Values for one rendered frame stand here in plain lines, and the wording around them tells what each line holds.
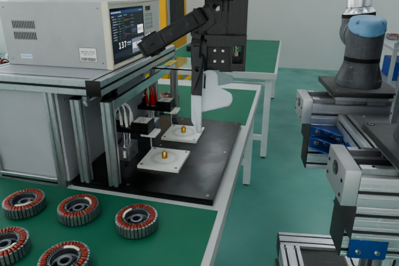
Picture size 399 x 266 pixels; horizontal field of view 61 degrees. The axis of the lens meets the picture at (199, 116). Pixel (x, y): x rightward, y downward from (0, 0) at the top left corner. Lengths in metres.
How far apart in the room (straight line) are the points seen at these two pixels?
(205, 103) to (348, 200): 0.46
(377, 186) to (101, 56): 0.84
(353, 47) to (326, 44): 5.19
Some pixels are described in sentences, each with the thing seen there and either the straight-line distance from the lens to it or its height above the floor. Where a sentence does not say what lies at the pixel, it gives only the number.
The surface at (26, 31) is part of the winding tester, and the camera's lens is 1.25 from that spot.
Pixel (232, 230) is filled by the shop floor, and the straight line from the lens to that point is 2.14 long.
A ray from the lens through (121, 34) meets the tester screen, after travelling 1.15.
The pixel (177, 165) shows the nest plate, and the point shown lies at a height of 0.78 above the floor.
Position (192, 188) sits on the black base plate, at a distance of 1.08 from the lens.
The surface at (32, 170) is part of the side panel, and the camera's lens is 1.26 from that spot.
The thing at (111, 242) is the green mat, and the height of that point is 0.75.
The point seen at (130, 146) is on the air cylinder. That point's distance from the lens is 1.25.
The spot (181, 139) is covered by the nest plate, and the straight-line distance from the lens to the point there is 1.38.
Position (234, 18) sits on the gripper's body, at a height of 1.31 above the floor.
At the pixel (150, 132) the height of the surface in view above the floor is 0.88.
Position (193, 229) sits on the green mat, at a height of 0.75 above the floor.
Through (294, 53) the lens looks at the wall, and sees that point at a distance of 6.44.
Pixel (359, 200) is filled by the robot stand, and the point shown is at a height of 0.92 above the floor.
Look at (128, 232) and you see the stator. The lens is 0.92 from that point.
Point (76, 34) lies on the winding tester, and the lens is 1.15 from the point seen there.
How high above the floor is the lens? 1.35
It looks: 21 degrees down
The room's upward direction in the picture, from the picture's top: straight up
